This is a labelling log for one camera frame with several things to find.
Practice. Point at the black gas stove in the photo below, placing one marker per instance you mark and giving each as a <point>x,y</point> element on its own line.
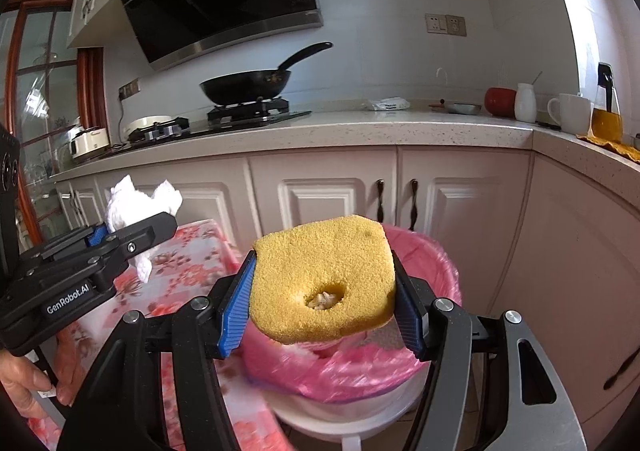
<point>240,123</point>

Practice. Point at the double wall socket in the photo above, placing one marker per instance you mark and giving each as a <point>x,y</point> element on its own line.
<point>445,24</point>

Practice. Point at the yellow cloth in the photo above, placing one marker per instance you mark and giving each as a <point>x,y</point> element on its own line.
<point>615,147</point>

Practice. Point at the white tissue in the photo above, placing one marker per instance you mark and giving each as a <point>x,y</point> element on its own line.
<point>130,206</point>

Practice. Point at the yellow sponge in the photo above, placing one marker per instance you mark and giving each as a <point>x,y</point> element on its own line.
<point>310,261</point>

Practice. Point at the white pan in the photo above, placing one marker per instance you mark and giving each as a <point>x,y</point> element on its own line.
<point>147,123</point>

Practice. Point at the white kitchen appliance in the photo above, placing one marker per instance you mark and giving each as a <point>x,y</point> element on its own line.
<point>90,143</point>

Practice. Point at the pink floral tablecloth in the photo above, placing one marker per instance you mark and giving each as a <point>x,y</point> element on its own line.
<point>190,271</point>

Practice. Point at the white kitchen counter cabinet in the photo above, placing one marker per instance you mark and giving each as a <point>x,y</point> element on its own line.
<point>550,256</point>

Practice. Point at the pink trash bag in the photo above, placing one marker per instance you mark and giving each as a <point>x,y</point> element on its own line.
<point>360,371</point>

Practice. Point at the white trash bin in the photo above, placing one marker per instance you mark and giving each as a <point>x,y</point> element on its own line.
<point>340,423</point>

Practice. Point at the white jug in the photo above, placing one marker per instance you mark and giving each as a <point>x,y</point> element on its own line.
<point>526,103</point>

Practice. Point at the yellow oil bottle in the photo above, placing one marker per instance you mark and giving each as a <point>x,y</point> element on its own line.
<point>606,123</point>

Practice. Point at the white mug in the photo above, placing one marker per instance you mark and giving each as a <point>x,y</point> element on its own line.
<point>572,113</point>

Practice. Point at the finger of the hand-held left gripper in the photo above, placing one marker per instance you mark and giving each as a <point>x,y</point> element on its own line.
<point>130,247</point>
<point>95,236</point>

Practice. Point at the black wok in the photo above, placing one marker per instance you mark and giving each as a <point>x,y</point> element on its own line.
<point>245,86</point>

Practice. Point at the person's left hand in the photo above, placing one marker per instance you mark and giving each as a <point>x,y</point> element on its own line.
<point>20,376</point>

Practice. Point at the white plastic packet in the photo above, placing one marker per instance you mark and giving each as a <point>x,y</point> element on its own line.
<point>386,104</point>

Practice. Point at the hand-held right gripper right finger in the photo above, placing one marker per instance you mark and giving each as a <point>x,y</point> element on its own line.
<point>407,316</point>

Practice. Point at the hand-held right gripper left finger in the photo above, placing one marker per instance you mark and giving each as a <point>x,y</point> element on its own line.
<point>237,311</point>

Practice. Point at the small grey dish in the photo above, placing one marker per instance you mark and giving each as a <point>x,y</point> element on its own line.
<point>464,108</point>

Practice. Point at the wooden glass door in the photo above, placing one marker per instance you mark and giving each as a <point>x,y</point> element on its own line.
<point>15,81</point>

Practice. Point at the wall socket strip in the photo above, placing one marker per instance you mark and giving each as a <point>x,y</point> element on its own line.
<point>129,88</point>

